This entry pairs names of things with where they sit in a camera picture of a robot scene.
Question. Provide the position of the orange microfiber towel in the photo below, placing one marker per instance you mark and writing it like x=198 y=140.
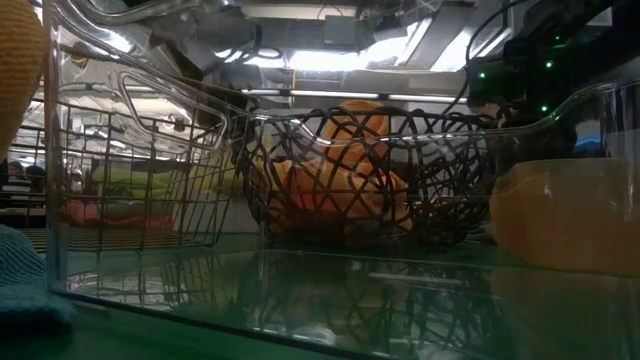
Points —
x=370 y=200
x=17 y=65
x=352 y=125

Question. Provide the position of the lime green microfiber towel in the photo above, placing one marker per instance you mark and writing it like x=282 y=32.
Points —
x=130 y=179

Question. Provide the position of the pink microfiber towel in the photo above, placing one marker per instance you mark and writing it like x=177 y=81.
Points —
x=100 y=214

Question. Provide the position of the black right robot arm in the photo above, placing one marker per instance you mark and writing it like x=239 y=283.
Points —
x=585 y=45

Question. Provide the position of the yellow microfiber towel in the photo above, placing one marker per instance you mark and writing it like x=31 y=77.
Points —
x=222 y=177

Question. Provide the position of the teal microfiber towel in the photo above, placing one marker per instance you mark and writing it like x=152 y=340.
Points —
x=20 y=285

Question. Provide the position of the long ceiling light strip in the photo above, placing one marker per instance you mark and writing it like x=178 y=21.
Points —
x=380 y=95

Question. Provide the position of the tan rectangular tray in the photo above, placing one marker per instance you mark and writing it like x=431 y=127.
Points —
x=565 y=215

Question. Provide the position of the bright ceiling light panel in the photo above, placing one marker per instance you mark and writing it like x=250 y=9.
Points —
x=320 y=60

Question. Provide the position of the white plastic bin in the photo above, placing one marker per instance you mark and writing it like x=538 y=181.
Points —
x=200 y=215

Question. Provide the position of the clear plastic bin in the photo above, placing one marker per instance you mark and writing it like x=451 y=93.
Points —
x=52 y=175

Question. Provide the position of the person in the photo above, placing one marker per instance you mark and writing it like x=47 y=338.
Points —
x=36 y=175
x=16 y=171

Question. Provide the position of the green table mat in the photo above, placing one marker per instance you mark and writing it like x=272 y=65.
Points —
x=100 y=340

